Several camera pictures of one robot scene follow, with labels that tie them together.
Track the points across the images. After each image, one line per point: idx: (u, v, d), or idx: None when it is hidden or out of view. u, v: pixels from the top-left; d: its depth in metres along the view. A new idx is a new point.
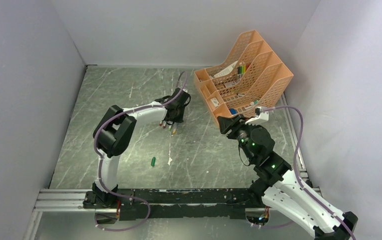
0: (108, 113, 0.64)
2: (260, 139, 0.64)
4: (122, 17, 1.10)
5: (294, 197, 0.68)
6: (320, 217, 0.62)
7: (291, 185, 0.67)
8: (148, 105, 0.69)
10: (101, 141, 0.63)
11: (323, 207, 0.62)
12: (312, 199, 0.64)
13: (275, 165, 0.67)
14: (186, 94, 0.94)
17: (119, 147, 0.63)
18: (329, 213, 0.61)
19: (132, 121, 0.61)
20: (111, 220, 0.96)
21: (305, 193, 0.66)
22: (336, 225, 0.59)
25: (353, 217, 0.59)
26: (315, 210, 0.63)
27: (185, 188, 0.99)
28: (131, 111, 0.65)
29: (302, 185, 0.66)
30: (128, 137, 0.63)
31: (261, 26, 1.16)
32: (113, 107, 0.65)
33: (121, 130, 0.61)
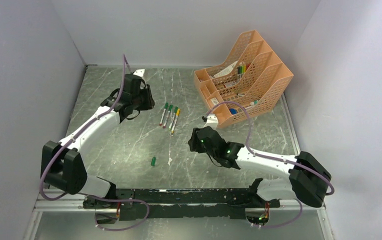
0: (45, 155, 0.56)
2: (205, 133, 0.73)
4: (122, 16, 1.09)
5: (254, 166, 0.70)
6: (277, 170, 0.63)
7: (245, 157, 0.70)
8: (94, 119, 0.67)
10: (54, 184, 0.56)
11: (275, 159, 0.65)
12: (266, 158, 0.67)
13: (230, 150, 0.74)
14: (135, 80, 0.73)
17: (77, 181, 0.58)
18: (281, 163, 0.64)
19: (74, 155, 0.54)
20: (111, 220, 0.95)
21: (259, 157, 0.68)
22: (290, 168, 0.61)
25: (302, 154, 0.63)
26: (271, 166, 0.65)
27: (185, 188, 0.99)
28: (71, 140, 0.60)
29: (253, 152, 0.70)
30: (81, 171, 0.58)
31: (261, 26, 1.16)
32: (47, 146, 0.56)
33: (67, 170, 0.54)
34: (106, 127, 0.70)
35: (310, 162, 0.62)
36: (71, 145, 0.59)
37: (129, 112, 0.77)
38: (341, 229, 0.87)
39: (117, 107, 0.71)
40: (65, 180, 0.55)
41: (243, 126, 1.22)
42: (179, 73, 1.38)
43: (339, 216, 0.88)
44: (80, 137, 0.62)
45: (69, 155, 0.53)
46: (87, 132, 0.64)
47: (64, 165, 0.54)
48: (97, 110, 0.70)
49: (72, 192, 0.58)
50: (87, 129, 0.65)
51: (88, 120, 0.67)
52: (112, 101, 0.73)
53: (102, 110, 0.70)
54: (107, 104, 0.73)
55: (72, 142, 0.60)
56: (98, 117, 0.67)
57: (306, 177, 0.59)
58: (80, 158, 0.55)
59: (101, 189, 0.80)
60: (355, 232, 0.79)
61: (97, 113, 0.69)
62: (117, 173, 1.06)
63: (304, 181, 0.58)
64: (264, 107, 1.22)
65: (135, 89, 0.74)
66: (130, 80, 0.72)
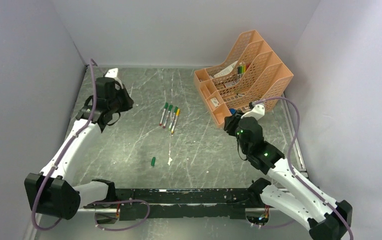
0: (29, 188, 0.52)
2: (248, 125, 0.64)
4: (121, 16, 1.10)
5: (285, 185, 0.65)
6: (313, 205, 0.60)
7: (282, 173, 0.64)
8: (73, 137, 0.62)
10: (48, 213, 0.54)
11: (316, 195, 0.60)
12: (304, 186, 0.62)
13: (267, 153, 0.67)
14: (108, 83, 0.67)
17: (71, 206, 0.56)
18: (320, 201, 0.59)
19: (62, 183, 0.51)
20: (111, 220, 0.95)
21: (297, 181, 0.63)
22: (327, 212, 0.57)
25: (347, 204, 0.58)
26: (307, 197, 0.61)
27: (185, 188, 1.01)
28: (54, 168, 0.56)
29: (294, 173, 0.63)
30: (73, 195, 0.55)
31: (261, 26, 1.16)
32: (30, 179, 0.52)
33: (58, 199, 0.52)
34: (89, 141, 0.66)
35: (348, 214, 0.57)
36: (54, 174, 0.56)
37: (109, 117, 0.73)
38: None
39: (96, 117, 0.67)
40: (58, 207, 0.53)
41: None
42: (179, 73, 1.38)
43: None
44: (62, 162, 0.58)
45: (56, 183, 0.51)
46: (67, 154, 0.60)
47: (54, 195, 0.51)
48: (74, 125, 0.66)
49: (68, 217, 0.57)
50: (68, 151, 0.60)
51: (66, 140, 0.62)
52: (88, 111, 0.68)
53: (79, 125, 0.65)
54: (83, 115, 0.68)
55: (55, 170, 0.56)
56: (77, 134, 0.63)
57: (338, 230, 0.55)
58: (68, 184, 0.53)
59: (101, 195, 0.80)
60: (355, 233, 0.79)
61: (75, 130, 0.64)
62: (117, 173, 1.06)
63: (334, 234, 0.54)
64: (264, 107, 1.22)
65: (111, 92, 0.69)
66: (103, 84, 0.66)
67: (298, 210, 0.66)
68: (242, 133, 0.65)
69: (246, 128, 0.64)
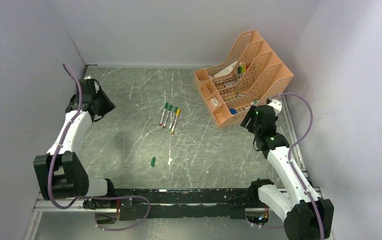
0: (40, 170, 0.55)
2: (263, 107, 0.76)
4: (121, 16, 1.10)
5: (279, 170, 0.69)
6: (294, 190, 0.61)
7: (279, 156, 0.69)
8: (69, 123, 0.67)
10: (60, 196, 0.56)
11: (302, 182, 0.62)
12: (294, 173, 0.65)
13: (274, 138, 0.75)
14: (90, 79, 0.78)
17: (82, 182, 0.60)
18: (302, 189, 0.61)
19: (72, 155, 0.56)
20: (111, 220, 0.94)
21: (289, 167, 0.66)
22: (304, 199, 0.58)
25: (328, 202, 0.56)
26: (291, 182, 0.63)
27: (185, 188, 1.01)
28: (59, 145, 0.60)
29: (290, 159, 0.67)
30: (81, 170, 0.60)
31: (261, 26, 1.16)
32: (38, 161, 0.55)
33: (70, 173, 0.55)
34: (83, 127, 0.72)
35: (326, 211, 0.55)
36: (62, 150, 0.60)
37: (95, 111, 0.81)
38: (341, 229, 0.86)
39: (84, 107, 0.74)
40: (70, 184, 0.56)
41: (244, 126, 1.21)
42: (180, 73, 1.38)
43: (338, 216, 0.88)
44: (66, 141, 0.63)
45: (65, 157, 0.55)
46: (68, 135, 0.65)
47: (65, 169, 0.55)
48: (66, 116, 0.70)
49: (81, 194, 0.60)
50: (68, 133, 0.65)
51: (64, 127, 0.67)
52: (75, 104, 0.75)
53: (71, 115, 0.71)
54: (71, 109, 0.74)
55: (61, 147, 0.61)
56: (72, 120, 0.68)
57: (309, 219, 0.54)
58: (76, 156, 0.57)
59: (99, 192, 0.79)
60: (355, 233, 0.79)
61: (69, 118, 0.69)
62: (117, 173, 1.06)
63: (303, 221, 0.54)
64: None
65: (92, 88, 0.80)
66: (86, 81, 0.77)
67: (283, 204, 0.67)
68: (257, 113, 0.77)
69: (260, 109, 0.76)
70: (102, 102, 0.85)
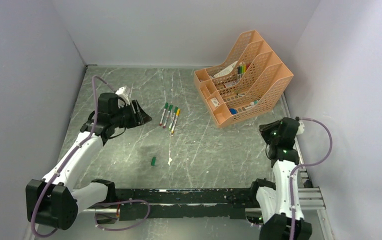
0: (29, 194, 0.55)
2: (290, 119, 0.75)
4: (121, 17, 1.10)
5: (278, 181, 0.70)
6: (281, 203, 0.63)
7: (282, 168, 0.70)
8: (76, 147, 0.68)
10: (43, 223, 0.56)
11: (291, 198, 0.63)
12: (290, 188, 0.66)
13: (286, 152, 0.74)
14: (112, 99, 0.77)
17: (68, 215, 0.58)
18: (289, 204, 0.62)
19: (64, 190, 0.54)
20: (111, 220, 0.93)
21: (287, 181, 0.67)
22: (285, 213, 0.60)
25: (308, 226, 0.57)
26: (282, 195, 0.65)
27: (185, 188, 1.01)
28: (56, 174, 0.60)
29: (292, 175, 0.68)
30: (71, 204, 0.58)
31: (260, 26, 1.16)
32: (30, 185, 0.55)
33: (57, 206, 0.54)
34: (91, 151, 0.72)
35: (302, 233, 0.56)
36: (56, 181, 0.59)
37: (111, 130, 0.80)
38: (341, 229, 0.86)
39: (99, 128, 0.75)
40: (56, 216, 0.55)
41: (244, 126, 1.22)
42: (180, 73, 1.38)
43: (338, 216, 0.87)
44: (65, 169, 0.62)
45: (57, 190, 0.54)
46: (70, 162, 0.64)
47: (53, 200, 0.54)
48: (78, 138, 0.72)
49: (65, 228, 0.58)
50: (71, 159, 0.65)
51: (70, 150, 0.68)
52: (91, 124, 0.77)
53: (83, 137, 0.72)
54: (87, 128, 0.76)
55: (57, 176, 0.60)
56: (80, 144, 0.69)
57: (281, 231, 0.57)
58: (68, 190, 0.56)
59: (98, 197, 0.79)
60: (355, 232, 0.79)
61: (79, 141, 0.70)
62: (117, 173, 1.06)
63: (275, 230, 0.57)
64: (264, 107, 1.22)
65: (113, 107, 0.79)
66: (107, 100, 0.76)
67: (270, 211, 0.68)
68: (282, 123, 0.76)
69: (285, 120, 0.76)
70: (126, 118, 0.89)
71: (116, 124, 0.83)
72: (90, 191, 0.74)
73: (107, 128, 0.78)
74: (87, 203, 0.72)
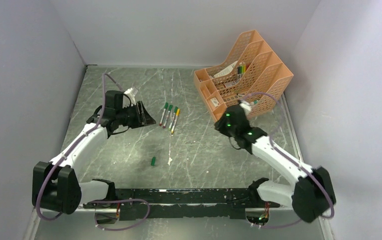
0: (36, 176, 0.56)
2: (233, 108, 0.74)
4: (121, 17, 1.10)
5: (267, 158, 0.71)
6: (289, 171, 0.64)
7: (262, 146, 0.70)
8: (83, 135, 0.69)
10: (47, 206, 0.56)
11: (291, 161, 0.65)
12: (281, 156, 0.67)
13: (252, 133, 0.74)
14: (118, 95, 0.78)
17: (72, 200, 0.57)
18: (296, 167, 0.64)
19: (70, 172, 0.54)
20: (111, 220, 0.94)
21: (276, 152, 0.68)
22: (302, 175, 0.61)
25: (322, 170, 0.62)
26: (282, 164, 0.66)
27: (185, 188, 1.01)
28: (63, 157, 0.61)
29: (273, 145, 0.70)
30: (76, 189, 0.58)
31: (261, 26, 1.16)
32: (38, 167, 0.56)
33: (62, 188, 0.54)
34: (95, 142, 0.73)
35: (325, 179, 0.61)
36: (63, 163, 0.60)
37: (115, 125, 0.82)
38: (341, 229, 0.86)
39: (104, 122, 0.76)
40: (60, 200, 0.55)
41: None
42: (180, 73, 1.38)
43: (338, 216, 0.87)
44: (71, 154, 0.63)
45: (63, 172, 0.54)
46: (77, 149, 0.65)
47: (59, 183, 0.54)
48: (85, 127, 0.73)
49: (69, 213, 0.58)
50: (77, 146, 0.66)
51: (77, 137, 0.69)
52: (97, 117, 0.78)
53: (89, 127, 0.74)
54: (93, 120, 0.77)
55: (64, 160, 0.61)
56: (87, 132, 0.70)
57: (312, 191, 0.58)
58: (74, 175, 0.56)
59: (97, 195, 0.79)
60: (355, 232, 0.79)
61: (85, 130, 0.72)
62: (117, 173, 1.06)
63: (307, 194, 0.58)
64: (264, 107, 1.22)
65: (119, 103, 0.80)
66: (113, 96, 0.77)
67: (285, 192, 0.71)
68: (228, 115, 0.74)
69: (230, 110, 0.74)
70: (131, 117, 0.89)
71: (120, 121, 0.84)
72: (91, 187, 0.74)
73: (111, 123, 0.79)
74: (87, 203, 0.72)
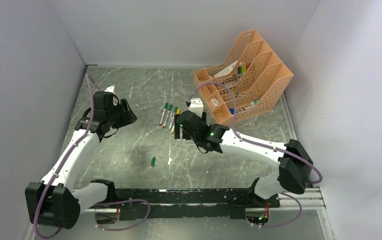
0: (29, 197, 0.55)
2: (182, 117, 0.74)
4: (121, 17, 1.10)
5: (240, 151, 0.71)
6: (266, 156, 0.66)
7: (231, 142, 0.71)
8: (73, 146, 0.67)
10: (47, 223, 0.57)
11: (264, 146, 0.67)
12: (253, 144, 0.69)
13: (213, 132, 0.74)
14: (106, 96, 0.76)
17: (71, 214, 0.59)
18: (271, 150, 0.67)
19: (64, 190, 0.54)
20: (111, 220, 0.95)
21: (246, 143, 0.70)
22: (280, 156, 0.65)
25: (293, 143, 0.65)
26: (258, 151, 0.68)
27: (185, 188, 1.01)
28: (54, 176, 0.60)
29: (240, 137, 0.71)
30: (73, 203, 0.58)
31: (260, 26, 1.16)
32: (30, 189, 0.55)
33: (59, 206, 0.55)
34: (88, 150, 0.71)
35: (299, 150, 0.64)
36: (55, 182, 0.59)
37: (106, 129, 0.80)
38: (341, 229, 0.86)
39: (93, 125, 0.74)
40: (59, 216, 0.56)
41: (244, 126, 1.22)
42: (179, 73, 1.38)
43: (339, 216, 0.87)
44: (62, 170, 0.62)
45: (57, 191, 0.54)
46: (67, 163, 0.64)
47: (54, 202, 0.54)
48: (74, 135, 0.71)
49: (69, 227, 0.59)
50: (68, 159, 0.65)
51: (67, 149, 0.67)
52: (86, 121, 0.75)
53: (78, 135, 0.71)
54: (81, 125, 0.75)
55: (55, 178, 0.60)
56: (77, 142, 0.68)
57: (294, 166, 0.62)
58: (69, 191, 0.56)
59: (99, 196, 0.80)
60: (355, 232, 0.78)
61: (75, 139, 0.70)
62: (117, 173, 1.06)
63: (291, 169, 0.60)
64: (264, 107, 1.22)
65: (108, 104, 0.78)
66: (102, 97, 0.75)
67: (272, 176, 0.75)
68: (181, 125, 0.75)
69: (180, 120, 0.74)
70: (118, 117, 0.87)
71: (110, 122, 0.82)
72: (89, 191, 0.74)
73: (101, 124, 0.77)
74: (87, 203, 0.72)
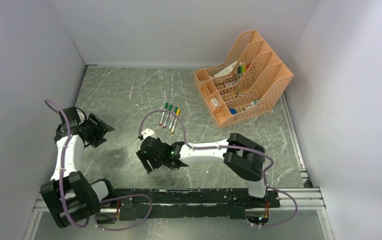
0: (50, 195, 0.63)
2: (145, 143, 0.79)
4: (120, 18, 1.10)
5: (200, 158, 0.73)
6: (215, 156, 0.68)
7: (186, 153, 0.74)
8: (64, 147, 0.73)
10: (76, 213, 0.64)
11: (210, 148, 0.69)
12: (201, 149, 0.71)
13: (173, 151, 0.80)
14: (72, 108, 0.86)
17: (94, 198, 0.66)
18: (217, 149, 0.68)
19: (79, 175, 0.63)
20: (111, 220, 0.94)
21: (196, 150, 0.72)
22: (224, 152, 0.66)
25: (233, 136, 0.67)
26: (208, 154, 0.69)
27: (185, 188, 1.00)
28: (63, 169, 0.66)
29: (192, 147, 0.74)
30: (91, 188, 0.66)
31: (260, 26, 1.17)
32: (45, 188, 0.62)
33: (80, 191, 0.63)
34: (77, 149, 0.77)
35: (241, 139, 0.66)
36: (65, 173, 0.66)
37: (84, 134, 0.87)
38: (341, 229, 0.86)
39: (73, 130, 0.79)
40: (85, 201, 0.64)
41: (243, 126, 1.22)
42: (180, 73, 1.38)
43: (338, 216, 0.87)
44: (67, 164, 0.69)
45: (73, 178, 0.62)
46: (67, 159, 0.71)
47: (74, 188, 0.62)
48: (59, 143, 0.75)
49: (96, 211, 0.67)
50: (66, 157, 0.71)
51: (59, 153, 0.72)
52: (63, 131, 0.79)
53: (63, 140, 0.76)
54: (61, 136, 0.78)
55: (64, 171, 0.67)
56: (66, 144, 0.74)
57: (238, 156, 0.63)
58: (83, 176, 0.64)
59: (100, 194, 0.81)
60: (354, 232, 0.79)
61: (62, 144, 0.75)
62: (117, 173, 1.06)
63: (238, 161, 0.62)
64: (264, 107, 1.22)
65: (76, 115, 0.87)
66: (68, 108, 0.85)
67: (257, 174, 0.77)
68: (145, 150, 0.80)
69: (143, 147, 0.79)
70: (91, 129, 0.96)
71: (87, 134, 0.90)
72: None
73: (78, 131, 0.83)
74: None
